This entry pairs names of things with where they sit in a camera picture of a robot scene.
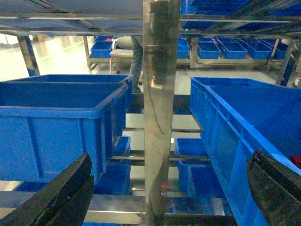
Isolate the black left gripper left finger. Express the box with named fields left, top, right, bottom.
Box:
left=0, top=153, right=94, bottom=226

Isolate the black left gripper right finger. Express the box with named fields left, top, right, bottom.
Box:
left=246, top=150, right=301, bottom=226

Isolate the red toy block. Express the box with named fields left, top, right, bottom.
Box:
left=290, top=155, right=301, bottom=169

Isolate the blue bin on shelf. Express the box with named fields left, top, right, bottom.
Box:
left=0, top=82, right=128, bottom=183

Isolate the steel shelf rack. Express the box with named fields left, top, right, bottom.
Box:
left=0, top=0, right=301, bottom=226

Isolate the large blue bin right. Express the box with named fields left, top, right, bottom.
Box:
left=190, top=77, right=301, bottom=226

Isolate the blue bin behind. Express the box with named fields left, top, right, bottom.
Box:
left=7, top=74, right=133, bottom=110

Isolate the person in jeans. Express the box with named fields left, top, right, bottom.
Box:
left=129, top=36, right=143, bottom=94

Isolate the grey chair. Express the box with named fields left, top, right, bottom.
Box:
left=109, top=36, right=133, bottom=74

